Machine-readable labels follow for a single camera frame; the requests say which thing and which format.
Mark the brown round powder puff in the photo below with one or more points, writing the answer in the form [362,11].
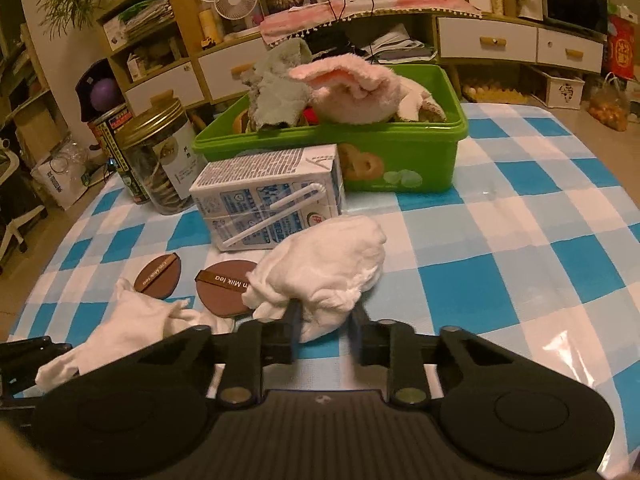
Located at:
[220,295]
[160,277]

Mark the printed tin can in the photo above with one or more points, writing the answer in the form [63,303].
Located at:
[115,150]

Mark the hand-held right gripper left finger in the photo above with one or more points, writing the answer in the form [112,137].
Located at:
[280,342]

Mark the black cap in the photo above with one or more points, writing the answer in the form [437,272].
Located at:
[90,72]

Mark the white plastic bag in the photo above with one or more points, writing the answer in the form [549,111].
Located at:
[60,185]

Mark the blue white checkered blanket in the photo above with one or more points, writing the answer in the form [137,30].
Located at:
[500,220]

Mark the white printed box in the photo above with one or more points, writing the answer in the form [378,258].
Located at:
[560,90]

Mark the stack of papers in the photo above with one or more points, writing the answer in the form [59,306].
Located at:
[145,17]

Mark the clear jar with gold lid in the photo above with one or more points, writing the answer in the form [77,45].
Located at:
[165,170]

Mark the purple ball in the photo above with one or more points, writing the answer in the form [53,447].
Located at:
[106,94]

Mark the pink fringed cloth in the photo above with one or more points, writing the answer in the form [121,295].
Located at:
[300,17]

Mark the black microwave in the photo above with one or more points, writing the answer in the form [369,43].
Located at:
[575,0]

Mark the white drink carton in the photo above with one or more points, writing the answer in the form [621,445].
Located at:
[250,200]

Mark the black box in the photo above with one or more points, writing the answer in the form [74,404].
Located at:
[327,40]

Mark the stack of folded clothes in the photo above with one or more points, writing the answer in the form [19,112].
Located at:
[400,47]

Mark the small white cabinet drawer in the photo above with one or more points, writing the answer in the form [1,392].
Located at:
[165,85]

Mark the grey-green plush toy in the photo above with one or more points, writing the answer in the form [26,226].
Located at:
[275,95]

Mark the pink plush rabbit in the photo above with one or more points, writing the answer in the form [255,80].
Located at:
[350,105]

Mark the wooden shelf cabinet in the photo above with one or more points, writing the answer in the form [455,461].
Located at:
[177,20]

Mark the wide white sideboard drawer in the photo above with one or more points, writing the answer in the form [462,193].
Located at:
[485,40]

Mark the white office chair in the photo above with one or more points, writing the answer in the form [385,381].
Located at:
[15,220]

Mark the wide white cabinet drawer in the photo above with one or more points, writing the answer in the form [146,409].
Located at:
[220,67]

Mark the low wooden sideboard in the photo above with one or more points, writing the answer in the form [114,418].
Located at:
[520,22]

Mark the small white sideboard drawer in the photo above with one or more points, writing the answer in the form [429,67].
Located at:
[570,50]

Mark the red gift bag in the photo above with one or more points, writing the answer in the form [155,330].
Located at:
[622,50]

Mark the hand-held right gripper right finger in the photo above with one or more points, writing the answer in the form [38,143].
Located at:
[375,345]

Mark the yellow container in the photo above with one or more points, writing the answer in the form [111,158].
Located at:
[210,27]

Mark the white sock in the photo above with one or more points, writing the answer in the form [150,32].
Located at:
[135,320]
[325,255]

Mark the bag of oranges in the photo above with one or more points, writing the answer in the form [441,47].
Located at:
[610,110]

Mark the green plastic bin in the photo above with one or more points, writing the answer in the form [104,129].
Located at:
[430,160]

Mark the egg tray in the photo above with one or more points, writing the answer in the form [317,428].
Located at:
[497,92]

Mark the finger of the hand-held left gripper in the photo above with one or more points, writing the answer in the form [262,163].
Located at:
[30,352]

